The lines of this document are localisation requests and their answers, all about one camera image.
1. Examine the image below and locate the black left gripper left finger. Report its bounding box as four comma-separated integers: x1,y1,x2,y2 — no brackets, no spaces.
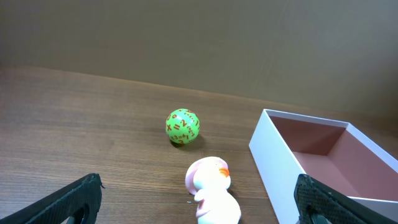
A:
1,173,103,224

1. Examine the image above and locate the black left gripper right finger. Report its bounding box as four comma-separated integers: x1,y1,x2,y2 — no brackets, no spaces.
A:
294,174,397,224

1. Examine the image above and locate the white box pink interior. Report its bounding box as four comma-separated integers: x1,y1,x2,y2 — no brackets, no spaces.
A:
249,109,397,223

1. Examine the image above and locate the small duck with pink hat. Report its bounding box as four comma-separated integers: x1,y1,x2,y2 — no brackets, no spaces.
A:
185,156,241,224

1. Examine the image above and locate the green number ball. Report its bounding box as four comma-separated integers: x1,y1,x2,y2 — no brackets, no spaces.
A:
165,108,200,144

